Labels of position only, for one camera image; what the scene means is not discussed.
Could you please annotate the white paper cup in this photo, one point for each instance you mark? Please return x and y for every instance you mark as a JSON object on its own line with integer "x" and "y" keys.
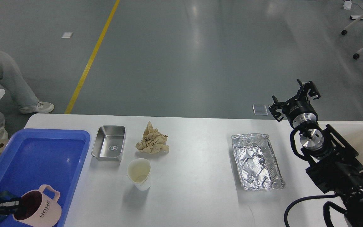
{"x": 138, "y": 171}

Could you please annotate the pink HOME mug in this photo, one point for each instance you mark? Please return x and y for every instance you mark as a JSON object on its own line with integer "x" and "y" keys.
{"x": 39, "y": 207}

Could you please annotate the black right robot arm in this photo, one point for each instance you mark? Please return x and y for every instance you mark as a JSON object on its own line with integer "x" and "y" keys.
{"x": 333, "y": 164}

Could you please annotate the crumpled brown paper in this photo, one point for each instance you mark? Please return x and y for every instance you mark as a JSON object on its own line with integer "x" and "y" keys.
{"x": 152, "y": 141}

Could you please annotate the aluminium foil tray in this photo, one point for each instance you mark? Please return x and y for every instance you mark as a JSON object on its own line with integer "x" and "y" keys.
{"x": 256, "y": 162}

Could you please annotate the person in black top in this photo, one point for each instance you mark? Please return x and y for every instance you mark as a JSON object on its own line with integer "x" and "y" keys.
{"x": 22, "y": 95}

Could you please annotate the stainless steel rectangular tin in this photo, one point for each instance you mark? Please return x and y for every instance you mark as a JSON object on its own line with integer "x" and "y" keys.
{"x": 109, "y": 142}

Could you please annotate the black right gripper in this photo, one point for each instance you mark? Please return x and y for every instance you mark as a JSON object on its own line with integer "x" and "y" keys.
{"x": 297, "y": 110}

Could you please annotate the clear floor plate left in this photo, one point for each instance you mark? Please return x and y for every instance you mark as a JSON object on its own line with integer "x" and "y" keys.
{"x": 260, "y": 109}

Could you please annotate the blue plastic tray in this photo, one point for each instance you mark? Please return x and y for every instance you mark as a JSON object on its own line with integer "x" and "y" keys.
{"x": 35, "y": 156}

